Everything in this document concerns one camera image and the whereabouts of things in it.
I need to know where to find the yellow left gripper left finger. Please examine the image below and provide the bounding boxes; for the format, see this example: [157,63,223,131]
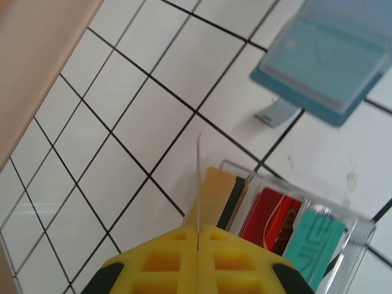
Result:
[81,224,200,294]

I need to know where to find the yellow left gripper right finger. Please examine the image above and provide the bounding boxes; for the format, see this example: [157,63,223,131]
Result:
[198,223,317,294]

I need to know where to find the red card with gold lines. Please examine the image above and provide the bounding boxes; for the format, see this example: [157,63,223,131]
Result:
[238,186,304,255]

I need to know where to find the gold card with black stripe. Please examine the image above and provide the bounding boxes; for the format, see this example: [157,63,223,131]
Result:
[185,166,249,235]

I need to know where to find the teal card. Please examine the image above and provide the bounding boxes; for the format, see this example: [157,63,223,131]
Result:
[281,209,347,283]

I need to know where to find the white card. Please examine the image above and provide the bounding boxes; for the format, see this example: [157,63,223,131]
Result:
[195,132,203,237]

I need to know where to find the clear acrylic card box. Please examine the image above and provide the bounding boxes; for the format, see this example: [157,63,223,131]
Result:
[219,158,377,294]

